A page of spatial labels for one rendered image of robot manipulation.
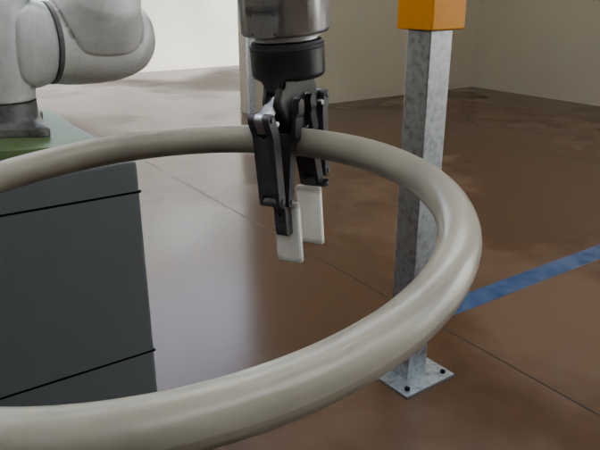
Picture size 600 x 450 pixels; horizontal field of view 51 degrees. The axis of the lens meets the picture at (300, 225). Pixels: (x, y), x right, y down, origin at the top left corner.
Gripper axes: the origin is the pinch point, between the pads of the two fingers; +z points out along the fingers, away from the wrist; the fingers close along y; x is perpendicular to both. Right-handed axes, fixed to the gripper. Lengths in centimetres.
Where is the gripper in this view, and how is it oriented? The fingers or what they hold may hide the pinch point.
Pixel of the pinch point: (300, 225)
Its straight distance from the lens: 71.0
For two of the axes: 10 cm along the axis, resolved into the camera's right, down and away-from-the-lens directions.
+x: 8.8, 1.3, -4.6
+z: 0.7, 9.2, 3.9
